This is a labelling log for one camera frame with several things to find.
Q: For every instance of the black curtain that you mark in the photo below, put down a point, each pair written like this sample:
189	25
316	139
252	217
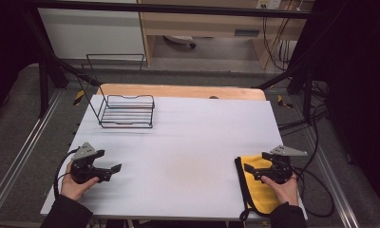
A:
359	95
6	50

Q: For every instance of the aluminium floor rail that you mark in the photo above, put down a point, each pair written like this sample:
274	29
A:
333	183
23	148

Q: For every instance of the black metal stand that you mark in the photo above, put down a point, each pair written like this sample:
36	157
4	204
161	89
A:
47	66
300	76

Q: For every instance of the person's right hand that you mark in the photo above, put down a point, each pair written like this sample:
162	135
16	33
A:
283	192

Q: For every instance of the yellow cloth with black trim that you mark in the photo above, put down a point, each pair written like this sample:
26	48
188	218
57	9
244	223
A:
261	193

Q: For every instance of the person's left hand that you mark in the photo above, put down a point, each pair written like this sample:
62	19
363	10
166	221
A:
73	187

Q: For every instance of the yellow black tape strip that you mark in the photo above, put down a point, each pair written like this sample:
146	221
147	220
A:
283	102
79	97

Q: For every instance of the white table cover sheet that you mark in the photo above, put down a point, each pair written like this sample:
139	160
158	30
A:
178	158

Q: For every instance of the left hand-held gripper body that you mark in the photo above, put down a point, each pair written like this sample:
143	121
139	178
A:
83	164

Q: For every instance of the white wall power outlet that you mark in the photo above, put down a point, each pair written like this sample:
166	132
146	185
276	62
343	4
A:
269	3

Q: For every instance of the white cabinet panel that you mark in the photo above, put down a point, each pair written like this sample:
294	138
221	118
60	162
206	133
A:
90	33

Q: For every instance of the black metal frame bar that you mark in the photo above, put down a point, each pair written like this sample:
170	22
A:
178	9

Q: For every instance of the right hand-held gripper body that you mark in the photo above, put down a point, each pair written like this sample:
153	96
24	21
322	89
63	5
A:
282	167

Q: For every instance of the white object under desk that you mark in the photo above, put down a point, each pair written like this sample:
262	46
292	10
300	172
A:
180	39

